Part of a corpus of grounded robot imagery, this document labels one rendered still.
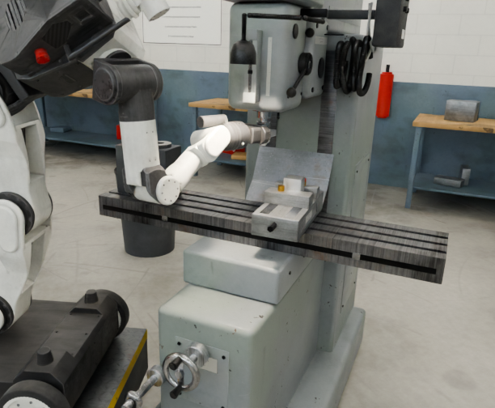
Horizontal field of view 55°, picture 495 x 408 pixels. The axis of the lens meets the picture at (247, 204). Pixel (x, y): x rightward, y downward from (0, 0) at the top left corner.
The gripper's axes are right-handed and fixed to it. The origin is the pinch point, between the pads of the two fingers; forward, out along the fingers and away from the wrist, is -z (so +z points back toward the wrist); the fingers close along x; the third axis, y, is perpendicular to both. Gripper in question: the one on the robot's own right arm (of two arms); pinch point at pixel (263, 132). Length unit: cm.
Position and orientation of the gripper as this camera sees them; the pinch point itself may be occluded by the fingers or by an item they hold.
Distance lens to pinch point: 160.2
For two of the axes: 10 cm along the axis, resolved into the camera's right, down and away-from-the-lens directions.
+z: -7.1, 1.9, -6.8
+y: -0.4, 9.5, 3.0
